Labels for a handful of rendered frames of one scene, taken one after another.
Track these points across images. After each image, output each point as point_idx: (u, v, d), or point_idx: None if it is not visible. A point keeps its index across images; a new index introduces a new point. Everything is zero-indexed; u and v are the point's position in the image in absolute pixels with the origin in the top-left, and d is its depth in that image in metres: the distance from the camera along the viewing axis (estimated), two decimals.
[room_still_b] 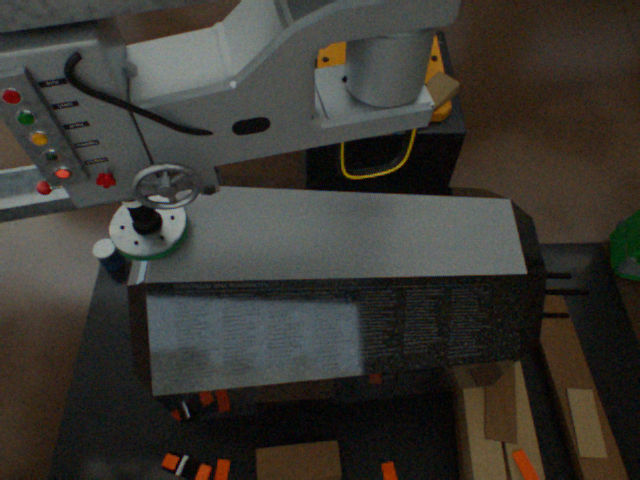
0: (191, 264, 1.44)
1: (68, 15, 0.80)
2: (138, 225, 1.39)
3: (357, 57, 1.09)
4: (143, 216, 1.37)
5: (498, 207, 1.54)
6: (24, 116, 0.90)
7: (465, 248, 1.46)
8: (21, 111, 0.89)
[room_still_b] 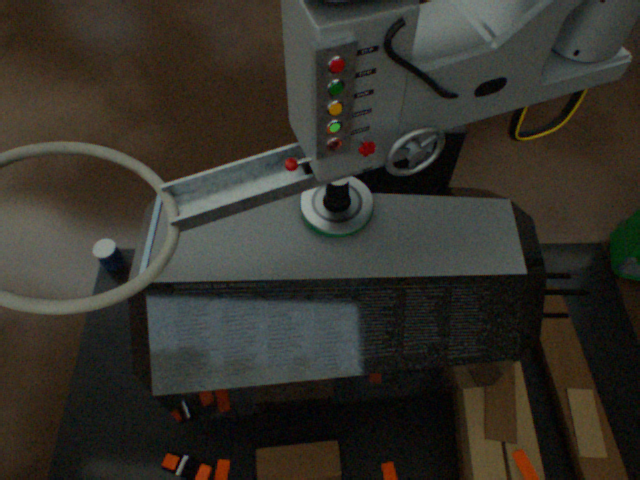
0: (191, 264, 1.44)
1: None
2: (335, 203, 1.45)
3: (613, 22, 1.15)
4: (343, 193, 1.42)
5: (498, 207, 1.54)
6: (337, 85, 0.94)
7: (465, 248, 1.46)
8: (336, 80, 0.94)
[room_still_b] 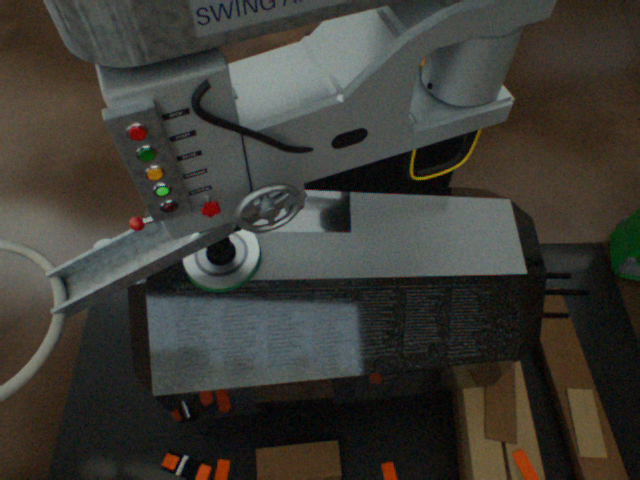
0: None
1: (205, 43, 0.76)
2: (215, 256, 1.38)
3: (453, 62, 1.08)
4: (222, 247, 1.35)
5: (498, 207, 1.54)
6: (146, 152, 0.85)
7: (465, 248, 1.46)
8: (143, 147, 0.85)
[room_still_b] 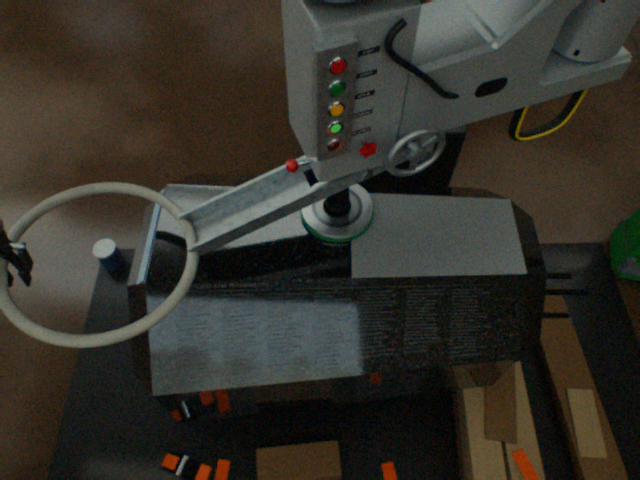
0: None
1: None
2: (335, 208, 1.46)
3: (613, 21, 1.15)
4: (343, 198, 1.44)
5: (498, 207, 1.54)
6: (339, 86, 0.94)
7: (465, 248, 1.46)
8: (337, 81, 0.94)
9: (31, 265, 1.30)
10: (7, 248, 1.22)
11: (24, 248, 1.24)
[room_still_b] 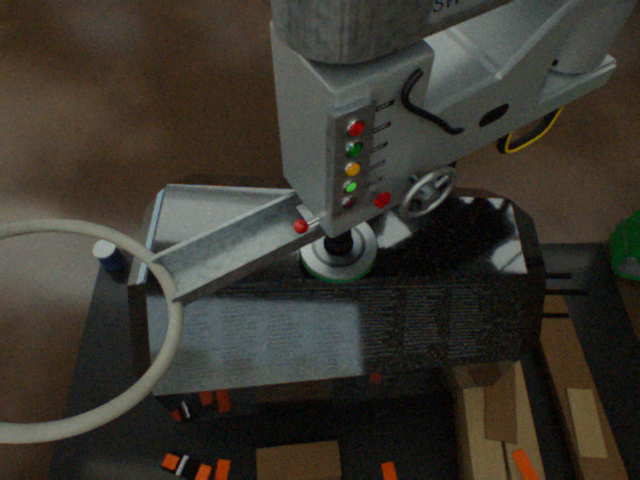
0: None
1: (430, 30, 0.78)
2: (339, 247, 1.36)
3: (590, 33, 1.13)
4: (347, 236, 1.33)
5: (498, 207, 1.54)
6: (357, 147, 0.86)
7: (465, 248, 1.46)
8: (354, 142, 0.86)
9: None
10: None
11: None
